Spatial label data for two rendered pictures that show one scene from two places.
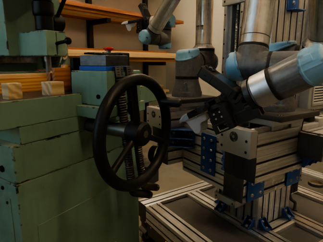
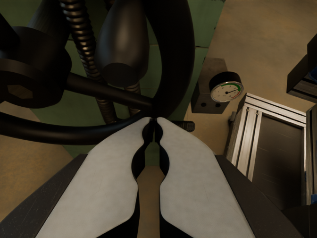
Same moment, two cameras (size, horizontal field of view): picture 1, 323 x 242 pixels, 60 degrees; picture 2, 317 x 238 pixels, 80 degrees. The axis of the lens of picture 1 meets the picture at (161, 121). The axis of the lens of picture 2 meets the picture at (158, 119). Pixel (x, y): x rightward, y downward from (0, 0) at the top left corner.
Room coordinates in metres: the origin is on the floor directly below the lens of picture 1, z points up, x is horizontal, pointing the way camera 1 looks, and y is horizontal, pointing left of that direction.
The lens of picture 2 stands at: (0.69, -0.11, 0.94)
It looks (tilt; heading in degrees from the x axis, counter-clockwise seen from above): 58 degrees down; 50
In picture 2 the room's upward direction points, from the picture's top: 8 degrees clockwise
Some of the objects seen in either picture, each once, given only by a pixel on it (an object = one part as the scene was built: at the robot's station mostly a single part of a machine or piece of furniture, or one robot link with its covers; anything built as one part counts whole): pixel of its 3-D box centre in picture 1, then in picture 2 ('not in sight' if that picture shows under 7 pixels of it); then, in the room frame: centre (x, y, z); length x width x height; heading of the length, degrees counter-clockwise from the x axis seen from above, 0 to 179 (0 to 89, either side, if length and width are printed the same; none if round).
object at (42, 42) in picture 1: (43, 46); not in sight; (0.87, 0.36, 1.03); 0.14 x 0.07 x 0.09; 57
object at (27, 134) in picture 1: (64, 117); not in sight; (0.83, 0.29, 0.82); 0.40 x 0.21 x 0.04; 147
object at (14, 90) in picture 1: (12, 90); not in sight; (0.64, 0.34, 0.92); 0.03 x 0.03 x 0.04; 52
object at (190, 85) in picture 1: (186, 85); not in sight; (1.41, -0.13, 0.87); 0.15 x 0.15 x 0.10
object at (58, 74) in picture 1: (88, 78); not in sight; (0.88, 0.23, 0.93); 0.25 x 0.01 x 0.07; 147
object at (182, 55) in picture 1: (188, 62); not in sight; (1.41, -0.13, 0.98); 0.13 x 0.12 x 0.14; 138
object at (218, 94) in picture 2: (155, 156); (223, 89); (0.96, 0.02, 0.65); 0.06 x 0.04 x 0.08; 147
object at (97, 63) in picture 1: (108, 60); not in sight; (0.80, 0.15, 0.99); 0.13 x 0.11 x 0.06; 147
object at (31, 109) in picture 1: (87, 100); not in sight; (0.84, 0.22, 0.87); 0.61 x 0.30 x 0.06; 147
